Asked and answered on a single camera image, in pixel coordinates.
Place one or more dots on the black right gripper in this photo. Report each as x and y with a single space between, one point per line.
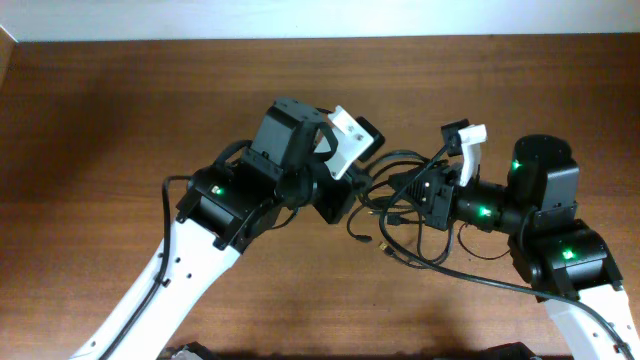
437 195

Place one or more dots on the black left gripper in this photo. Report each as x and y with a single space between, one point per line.
343 188

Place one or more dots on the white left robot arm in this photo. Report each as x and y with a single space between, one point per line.
301 156

